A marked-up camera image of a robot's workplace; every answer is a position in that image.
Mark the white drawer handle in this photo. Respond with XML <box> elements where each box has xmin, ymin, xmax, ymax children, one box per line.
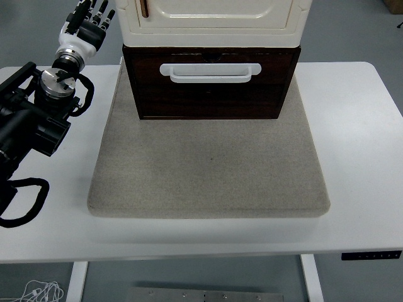
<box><xmin>159</xmin><ymin>63</ymin><xmax>263</xmax><ymax>84</ymax></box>

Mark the white and black hand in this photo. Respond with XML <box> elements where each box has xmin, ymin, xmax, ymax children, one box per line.
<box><xmin>58</xmin><ymin>0</ymin><xmax>116</xmax><ymax>59</ymax></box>

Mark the dark wooden drawer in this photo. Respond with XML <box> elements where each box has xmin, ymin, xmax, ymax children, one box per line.
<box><xmin>129</xmin><ymin>52</ymin><xmax>296</xmax><ymax>119</ymax></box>

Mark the beige fabric mat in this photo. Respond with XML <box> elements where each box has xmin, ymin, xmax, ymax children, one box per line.
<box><xmin>86</xmin><ymin>64</ymin><xmax>331</xmax><ymax>220</ymax></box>

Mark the cream plastic cabinet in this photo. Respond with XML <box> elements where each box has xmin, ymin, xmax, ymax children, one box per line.
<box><xmin>113</xmin><ymin>0</ymin><xmax>312</xmax><ymax>49</ymax></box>

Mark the white cable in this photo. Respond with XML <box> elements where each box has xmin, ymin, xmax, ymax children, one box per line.
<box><xmin>0</xmin><ymin>281</ymin><xmax>65</xmax><ymax>302</ymax></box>

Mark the cardboard box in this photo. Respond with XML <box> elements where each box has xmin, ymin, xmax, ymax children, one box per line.
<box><xmin>383</xmin><ymin>0</ymin><xmax>403</xmax><ymax>14</ymax></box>

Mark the dark wooden drawer housing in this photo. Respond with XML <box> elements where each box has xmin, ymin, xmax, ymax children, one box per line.
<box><xmin>122</xmin><ymin>43</ymin><xmax>303</xmax><ymax>121</ymax></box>

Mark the black table control panel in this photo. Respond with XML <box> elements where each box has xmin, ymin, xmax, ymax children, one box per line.
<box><xmin>341</xmin><ymin>250</ymin><xmax>403</xmax><ymax>261</ymax></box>

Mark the white table leg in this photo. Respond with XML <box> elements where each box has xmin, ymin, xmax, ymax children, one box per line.
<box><xmin>300</xmin><ymin>254</ymin><xmax>325</xmax><ymax>302</ymax></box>
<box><xmin>65</xmin><ymin>261</ymin><xmax>89</xmax><ymax>302</ymax></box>

